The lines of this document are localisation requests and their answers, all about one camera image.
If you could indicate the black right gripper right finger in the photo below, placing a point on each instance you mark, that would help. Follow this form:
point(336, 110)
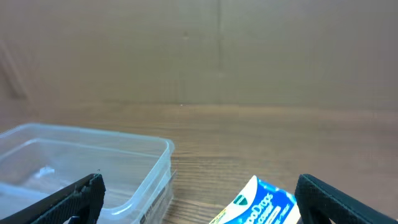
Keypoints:
point(321, 203)

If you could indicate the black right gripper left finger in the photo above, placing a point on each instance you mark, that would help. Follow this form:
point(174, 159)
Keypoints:
point(79, 203)

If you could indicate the clear plastic container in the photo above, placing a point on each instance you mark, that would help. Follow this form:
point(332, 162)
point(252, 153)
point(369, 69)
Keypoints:
point(38, 160)

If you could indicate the blue Vicks VapoDrops packet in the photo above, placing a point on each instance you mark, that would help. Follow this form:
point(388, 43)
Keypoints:
point(260, 203)

